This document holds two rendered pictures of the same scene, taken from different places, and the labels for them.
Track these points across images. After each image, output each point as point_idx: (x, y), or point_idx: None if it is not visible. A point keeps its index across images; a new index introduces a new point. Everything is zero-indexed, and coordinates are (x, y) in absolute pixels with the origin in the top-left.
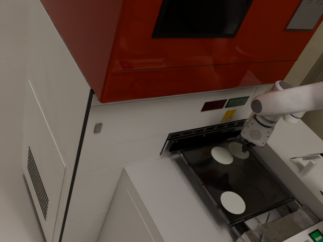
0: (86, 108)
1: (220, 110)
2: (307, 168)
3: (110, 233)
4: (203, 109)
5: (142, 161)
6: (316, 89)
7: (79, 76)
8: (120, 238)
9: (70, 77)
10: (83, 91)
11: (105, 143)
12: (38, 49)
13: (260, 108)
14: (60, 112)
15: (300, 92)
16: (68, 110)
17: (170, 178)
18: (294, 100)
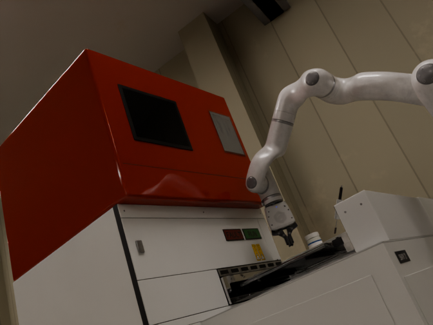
0: (118, 229)
1: (244, 243)
2: None
3: None
4: (227, 238)
5: (216, 313)
6: (267, 139)
7: (98, 224)
8: None
9: (90, 247)
10: (107, 225)
11: (157, 272)
12: (41, 321)
13: (254, 179)
14: (96, 312)
15: (262, 149)
16: (104, 282)
17: None
18: (263, 153)
